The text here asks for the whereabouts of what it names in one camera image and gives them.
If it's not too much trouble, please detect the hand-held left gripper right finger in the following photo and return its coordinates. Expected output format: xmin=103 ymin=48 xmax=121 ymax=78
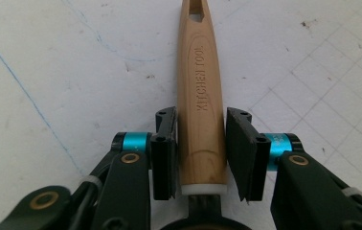
xmin=226 ymin=107 xmax=271 ymax=202

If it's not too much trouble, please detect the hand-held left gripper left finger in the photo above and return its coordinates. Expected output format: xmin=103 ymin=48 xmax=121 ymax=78
xmin=150 ymin=106 xmax=178 ymax=201

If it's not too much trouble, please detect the steel ladle with wooden handle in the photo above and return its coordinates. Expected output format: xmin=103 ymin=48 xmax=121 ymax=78
xmin=159 ymin=0 xmax=254 ymax=230

